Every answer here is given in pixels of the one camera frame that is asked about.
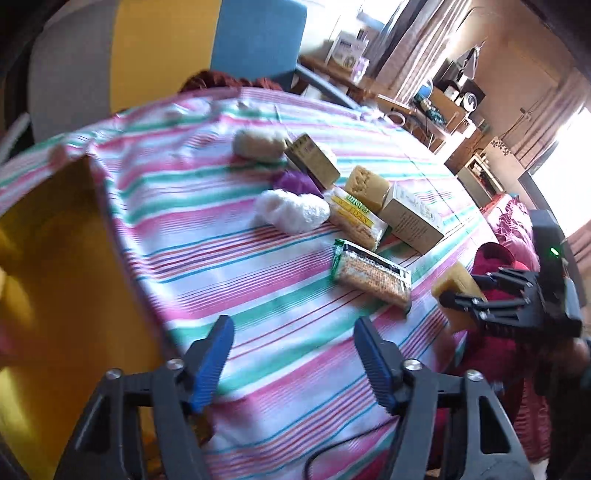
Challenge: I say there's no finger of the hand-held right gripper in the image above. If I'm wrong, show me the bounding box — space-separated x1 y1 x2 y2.
438 292 541 335
471 268 539 296

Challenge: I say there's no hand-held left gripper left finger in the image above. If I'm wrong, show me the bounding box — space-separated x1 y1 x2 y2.
54 315 236 480

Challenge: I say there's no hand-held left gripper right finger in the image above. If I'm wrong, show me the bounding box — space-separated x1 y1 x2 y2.
353 316 536 480

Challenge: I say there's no yellow sponge block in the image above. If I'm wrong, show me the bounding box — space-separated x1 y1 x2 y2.
344 165 391 214
431 262 488 333

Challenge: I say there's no cream cardboard box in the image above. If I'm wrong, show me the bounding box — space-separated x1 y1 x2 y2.
378 182 445 256

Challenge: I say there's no yellow cracker packet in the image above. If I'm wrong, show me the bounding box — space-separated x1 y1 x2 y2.
323 186 391 251

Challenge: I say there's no yellow storage box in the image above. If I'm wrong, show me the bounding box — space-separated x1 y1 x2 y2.
0 154 168 480

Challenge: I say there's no dark red clothing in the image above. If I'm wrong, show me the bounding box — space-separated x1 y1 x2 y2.
442 242 533 480

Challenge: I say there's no pink patterned blanket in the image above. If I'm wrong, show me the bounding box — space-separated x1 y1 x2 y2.
480 194 556 462

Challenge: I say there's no green cracker packet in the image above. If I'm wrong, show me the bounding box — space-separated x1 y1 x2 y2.
331 239 413 311

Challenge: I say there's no white shelf unit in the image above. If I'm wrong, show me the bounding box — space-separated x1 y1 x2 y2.
456 152 505 209

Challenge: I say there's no striped tablecloth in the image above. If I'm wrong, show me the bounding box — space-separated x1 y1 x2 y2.
0 85 502 480

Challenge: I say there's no wooden cabinet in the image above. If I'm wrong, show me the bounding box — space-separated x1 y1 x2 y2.
428 83 486 155

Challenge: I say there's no purple mesh scrubber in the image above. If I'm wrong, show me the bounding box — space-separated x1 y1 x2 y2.
271 170 320 195

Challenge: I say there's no small pale green box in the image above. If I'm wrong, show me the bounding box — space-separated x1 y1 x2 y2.
283 133 341 188

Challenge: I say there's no rolled beige sock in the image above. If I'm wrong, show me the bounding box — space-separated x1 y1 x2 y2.
232 128 288 163

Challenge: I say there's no striped curtain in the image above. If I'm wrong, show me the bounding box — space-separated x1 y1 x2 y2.
369 0 472 108

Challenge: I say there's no wooden desk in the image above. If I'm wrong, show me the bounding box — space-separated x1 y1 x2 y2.
299 55 413 112

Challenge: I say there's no dark red cloth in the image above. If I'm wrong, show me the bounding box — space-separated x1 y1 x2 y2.
179 69 283 94

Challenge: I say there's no white printed box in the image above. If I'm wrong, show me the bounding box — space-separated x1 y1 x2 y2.
325 30 371 70

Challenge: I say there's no grey yellow blue chair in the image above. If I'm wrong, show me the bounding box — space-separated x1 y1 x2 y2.
28 0 357 139

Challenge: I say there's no black cable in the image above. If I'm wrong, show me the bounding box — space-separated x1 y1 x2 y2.
302 422 394 480

